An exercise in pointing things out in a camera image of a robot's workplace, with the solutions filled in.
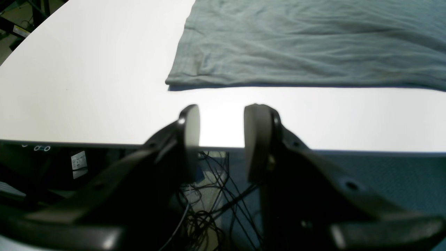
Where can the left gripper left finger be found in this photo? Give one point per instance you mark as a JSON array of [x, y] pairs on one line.
[[123, 207]]

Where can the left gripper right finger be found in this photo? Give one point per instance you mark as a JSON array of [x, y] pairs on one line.
[[308, 203]]

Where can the grey T-shirt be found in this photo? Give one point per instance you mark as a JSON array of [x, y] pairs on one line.
[[320, 43]]

